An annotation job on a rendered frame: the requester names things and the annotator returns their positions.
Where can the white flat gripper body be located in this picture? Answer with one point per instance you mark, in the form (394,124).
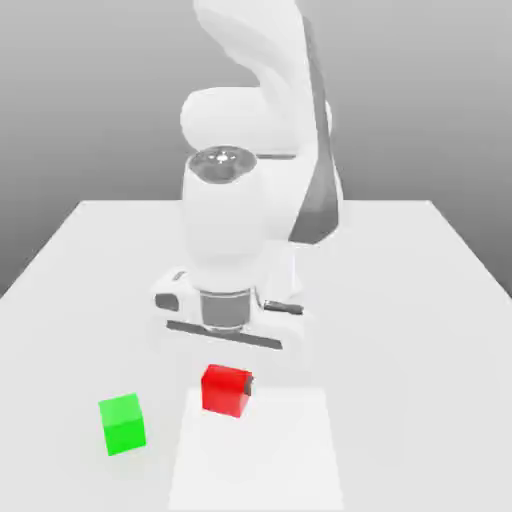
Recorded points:
(276,330)

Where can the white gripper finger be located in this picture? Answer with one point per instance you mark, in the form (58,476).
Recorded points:
(248,386)

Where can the small red cube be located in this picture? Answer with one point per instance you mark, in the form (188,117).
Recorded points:
(222,392)

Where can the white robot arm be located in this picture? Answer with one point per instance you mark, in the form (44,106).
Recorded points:
(224,224)

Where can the small green cube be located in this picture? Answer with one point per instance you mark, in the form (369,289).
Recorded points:
(124,426)

